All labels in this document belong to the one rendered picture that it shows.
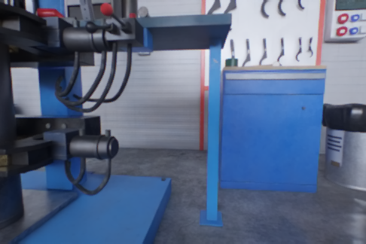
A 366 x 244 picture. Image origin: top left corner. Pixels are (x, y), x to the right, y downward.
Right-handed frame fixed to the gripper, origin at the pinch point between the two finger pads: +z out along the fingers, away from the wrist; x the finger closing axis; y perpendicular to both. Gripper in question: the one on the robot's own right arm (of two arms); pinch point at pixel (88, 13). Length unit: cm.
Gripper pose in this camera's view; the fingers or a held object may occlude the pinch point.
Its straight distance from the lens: 75.9
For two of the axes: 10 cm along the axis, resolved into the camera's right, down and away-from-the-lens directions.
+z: 0.4, 9.0, 4.4
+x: 1.1, -4.4, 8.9
